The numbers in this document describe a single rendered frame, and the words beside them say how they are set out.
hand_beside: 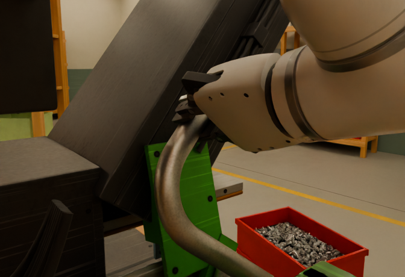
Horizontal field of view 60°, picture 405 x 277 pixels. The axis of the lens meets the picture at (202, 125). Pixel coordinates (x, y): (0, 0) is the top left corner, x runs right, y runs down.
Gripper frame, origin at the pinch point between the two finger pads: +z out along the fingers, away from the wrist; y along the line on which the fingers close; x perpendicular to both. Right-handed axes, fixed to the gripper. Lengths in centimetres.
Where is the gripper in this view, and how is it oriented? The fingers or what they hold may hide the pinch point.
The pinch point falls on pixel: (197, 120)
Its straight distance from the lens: 44.3
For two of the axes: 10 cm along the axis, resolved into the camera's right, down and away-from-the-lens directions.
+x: -4.5, 7.6, -4.7
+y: -6.6, -6.4, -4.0
